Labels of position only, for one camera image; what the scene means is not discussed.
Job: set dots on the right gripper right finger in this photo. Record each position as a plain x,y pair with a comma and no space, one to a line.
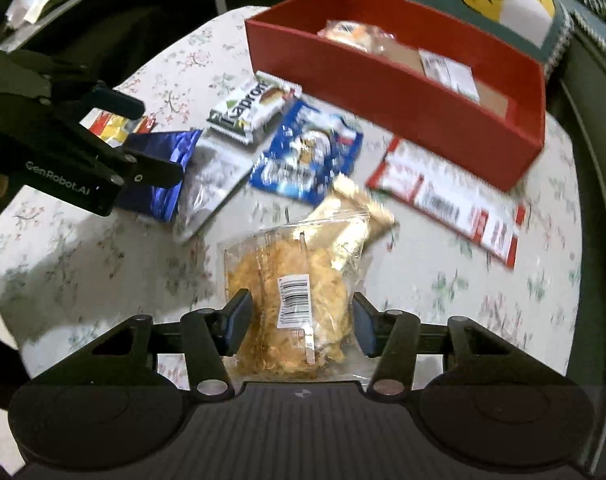
392,337

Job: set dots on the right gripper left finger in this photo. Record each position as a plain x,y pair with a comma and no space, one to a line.
207,336

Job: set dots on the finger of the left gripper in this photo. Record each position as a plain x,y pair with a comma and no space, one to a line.
141,160
117,103

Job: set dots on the red yellow snack packet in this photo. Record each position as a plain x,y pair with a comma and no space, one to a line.
114,129

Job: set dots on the dark blue foil packet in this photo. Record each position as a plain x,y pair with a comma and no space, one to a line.
160,203

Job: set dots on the clear bag fried snacks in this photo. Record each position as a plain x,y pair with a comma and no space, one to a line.
302,322

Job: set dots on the blue coconut snack bag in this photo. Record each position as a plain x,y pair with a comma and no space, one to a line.
310,148

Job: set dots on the white snack bar packet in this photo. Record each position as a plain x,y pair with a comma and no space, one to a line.
452,74

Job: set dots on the dark side table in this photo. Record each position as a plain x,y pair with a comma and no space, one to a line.
112,38

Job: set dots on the silver foil packet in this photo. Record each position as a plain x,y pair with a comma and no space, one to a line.
215,172

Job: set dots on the Kapron wafer packet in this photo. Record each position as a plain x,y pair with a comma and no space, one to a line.
248,108

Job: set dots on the gold snack packet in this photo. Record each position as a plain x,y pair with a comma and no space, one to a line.
345,222

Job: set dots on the floral tablecloth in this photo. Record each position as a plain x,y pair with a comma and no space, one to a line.
68,276

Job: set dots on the red white long packet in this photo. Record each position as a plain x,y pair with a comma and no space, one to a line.
452,196

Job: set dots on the red cardboard box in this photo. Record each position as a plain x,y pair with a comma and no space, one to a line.
284,41

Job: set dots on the yellow cake packet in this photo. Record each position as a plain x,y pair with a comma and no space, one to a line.
359,36

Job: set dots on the green sofa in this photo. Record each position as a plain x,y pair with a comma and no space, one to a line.
577,99

